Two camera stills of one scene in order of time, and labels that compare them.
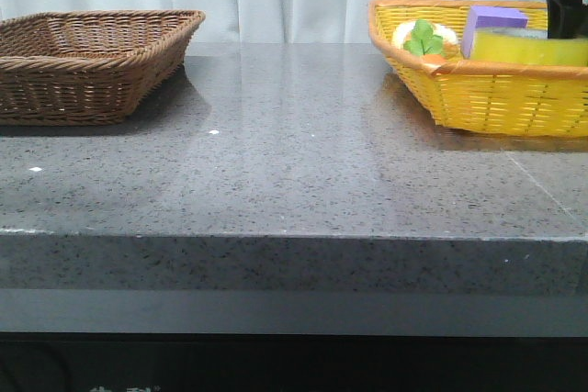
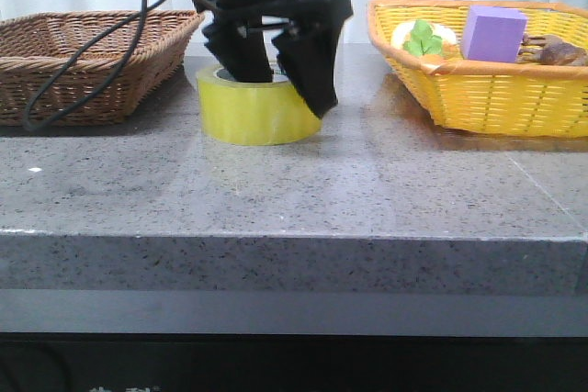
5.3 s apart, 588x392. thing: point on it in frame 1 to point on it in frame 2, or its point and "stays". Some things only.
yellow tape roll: [527, 46] to [254, 113]
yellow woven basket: [513, 97] stays
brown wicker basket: [87, 68] stays
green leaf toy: [424, 41] stays
